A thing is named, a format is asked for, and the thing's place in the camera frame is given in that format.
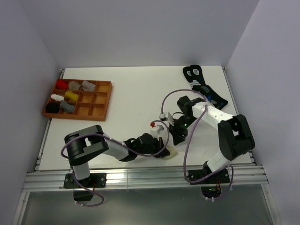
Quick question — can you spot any red rolled sock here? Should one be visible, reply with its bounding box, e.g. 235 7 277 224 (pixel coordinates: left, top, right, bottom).
56 80 68 90

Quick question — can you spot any grey rolled sock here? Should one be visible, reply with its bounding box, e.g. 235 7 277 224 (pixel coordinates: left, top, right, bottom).
60 101 75 114

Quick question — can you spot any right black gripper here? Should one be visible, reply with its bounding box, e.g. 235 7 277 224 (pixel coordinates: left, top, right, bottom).
168 114 197 146

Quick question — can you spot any black patterned sock front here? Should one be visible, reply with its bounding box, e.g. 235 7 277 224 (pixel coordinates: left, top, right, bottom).
190 65 228 110

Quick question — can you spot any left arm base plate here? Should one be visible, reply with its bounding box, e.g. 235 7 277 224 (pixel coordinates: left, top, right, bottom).
63 173 106 189

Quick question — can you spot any yellow rolled sock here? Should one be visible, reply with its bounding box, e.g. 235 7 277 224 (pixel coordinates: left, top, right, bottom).
65 90 79 102

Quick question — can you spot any white rolled sock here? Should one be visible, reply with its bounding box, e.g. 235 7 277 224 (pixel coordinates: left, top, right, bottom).
51 94 64 102

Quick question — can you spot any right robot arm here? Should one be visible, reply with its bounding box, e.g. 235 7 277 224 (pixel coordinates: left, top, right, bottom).
169 96 255 183

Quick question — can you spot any purple cable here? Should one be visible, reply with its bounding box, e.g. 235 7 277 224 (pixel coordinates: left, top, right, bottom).
161 89 234 200
60 120 170 207

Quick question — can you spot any taupe rolled sock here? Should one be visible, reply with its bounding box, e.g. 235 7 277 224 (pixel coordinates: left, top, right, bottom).
68 81 82 90

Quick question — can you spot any orange compartment tray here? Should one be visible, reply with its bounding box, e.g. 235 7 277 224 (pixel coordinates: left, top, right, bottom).
43 78 113 121

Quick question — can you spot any mauve sock with red stripe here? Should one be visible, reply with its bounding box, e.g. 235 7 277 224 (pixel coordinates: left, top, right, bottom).
82 80 96 92

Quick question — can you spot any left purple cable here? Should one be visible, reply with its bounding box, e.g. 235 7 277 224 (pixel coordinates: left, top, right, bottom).
60 120 170 207

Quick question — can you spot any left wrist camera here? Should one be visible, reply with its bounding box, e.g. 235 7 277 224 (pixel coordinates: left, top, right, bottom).
150 121 164 140

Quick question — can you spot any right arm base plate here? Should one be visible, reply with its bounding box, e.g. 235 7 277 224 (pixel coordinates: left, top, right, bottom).
187 169 230 185

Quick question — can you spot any black patterned sock back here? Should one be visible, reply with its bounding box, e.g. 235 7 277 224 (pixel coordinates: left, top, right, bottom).
182 67 193 83

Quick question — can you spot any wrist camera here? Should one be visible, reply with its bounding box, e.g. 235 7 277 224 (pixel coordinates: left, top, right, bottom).
150 121 164 140
159 112 174 126

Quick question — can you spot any aluminium front rail frame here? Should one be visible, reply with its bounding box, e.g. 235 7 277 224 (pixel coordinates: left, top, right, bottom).
22 165 269 192

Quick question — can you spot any cream ankle sock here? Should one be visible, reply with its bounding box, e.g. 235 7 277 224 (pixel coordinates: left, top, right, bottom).
163 146 178 160

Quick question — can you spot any black rolled sock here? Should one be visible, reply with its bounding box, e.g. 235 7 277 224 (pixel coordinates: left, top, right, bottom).
45 102 60 113

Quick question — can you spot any black patterned sock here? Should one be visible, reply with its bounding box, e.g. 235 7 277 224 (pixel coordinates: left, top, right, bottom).
182 67 193 83
190 65 228 110

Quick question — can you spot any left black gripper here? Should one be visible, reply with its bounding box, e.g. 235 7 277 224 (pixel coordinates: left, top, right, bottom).
136 136 169 158

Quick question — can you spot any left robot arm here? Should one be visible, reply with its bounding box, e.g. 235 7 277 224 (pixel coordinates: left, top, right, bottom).
61 125 175 187

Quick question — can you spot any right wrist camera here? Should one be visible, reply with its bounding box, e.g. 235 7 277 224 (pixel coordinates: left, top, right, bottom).
159 112 174 126

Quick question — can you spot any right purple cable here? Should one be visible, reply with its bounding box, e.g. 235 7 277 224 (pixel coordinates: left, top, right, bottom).
161 89 234 200

